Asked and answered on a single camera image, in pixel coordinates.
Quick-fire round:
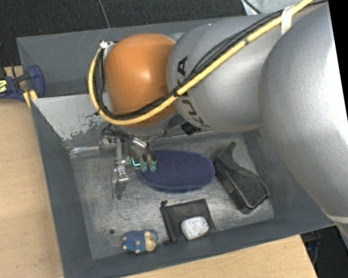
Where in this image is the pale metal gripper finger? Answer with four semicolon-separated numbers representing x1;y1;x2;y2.
108;167;124;202
116;163;133;191

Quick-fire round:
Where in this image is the dark blue oval cloth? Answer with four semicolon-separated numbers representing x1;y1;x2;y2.
136;141;218;200

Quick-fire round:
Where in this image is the grey metal bin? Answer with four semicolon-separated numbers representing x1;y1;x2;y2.
14;0;340;278

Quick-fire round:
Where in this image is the blue and beige toy animal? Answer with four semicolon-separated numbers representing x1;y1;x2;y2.
119;226;162;258

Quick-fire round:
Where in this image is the white speckled block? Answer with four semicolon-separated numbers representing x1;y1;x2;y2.
178;214;212;242

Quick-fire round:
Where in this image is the pale wood flat board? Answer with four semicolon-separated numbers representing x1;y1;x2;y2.
0;92;66;278

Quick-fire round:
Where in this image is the black square frame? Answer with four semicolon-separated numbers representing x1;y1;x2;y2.
158;192;219;245

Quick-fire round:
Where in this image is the black handle-shaped tool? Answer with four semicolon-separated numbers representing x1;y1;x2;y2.
209;137;272;219

